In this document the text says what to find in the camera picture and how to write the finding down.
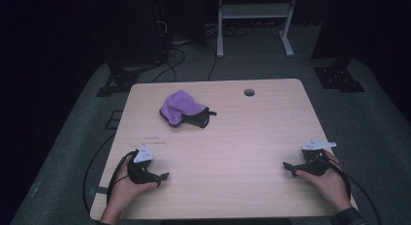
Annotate grey tape strip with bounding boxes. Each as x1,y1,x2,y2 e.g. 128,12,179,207
88,186,110,197

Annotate person's right hand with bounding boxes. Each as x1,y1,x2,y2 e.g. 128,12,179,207
296,149,352,214

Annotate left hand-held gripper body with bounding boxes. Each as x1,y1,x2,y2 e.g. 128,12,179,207
127,145,160,186

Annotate black floor cables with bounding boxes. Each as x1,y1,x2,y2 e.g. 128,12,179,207
150,20,256,83

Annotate white metal stand frame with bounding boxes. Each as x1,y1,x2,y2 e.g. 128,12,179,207
216,0,300,59

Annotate purple and black cloth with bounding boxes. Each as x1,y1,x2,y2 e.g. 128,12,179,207
159,89,218,130

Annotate black stand base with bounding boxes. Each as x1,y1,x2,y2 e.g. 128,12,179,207
95,65,141,98
312,55,366,94

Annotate square floor hatch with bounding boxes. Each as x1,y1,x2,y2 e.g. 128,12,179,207
104,110,124,131

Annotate person's left hand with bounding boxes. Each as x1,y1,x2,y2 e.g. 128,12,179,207
106,154,159,215

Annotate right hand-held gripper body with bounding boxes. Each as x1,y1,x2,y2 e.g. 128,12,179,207
300,139,337,177

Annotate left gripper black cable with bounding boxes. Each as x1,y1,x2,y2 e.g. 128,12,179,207
82,133,139,218

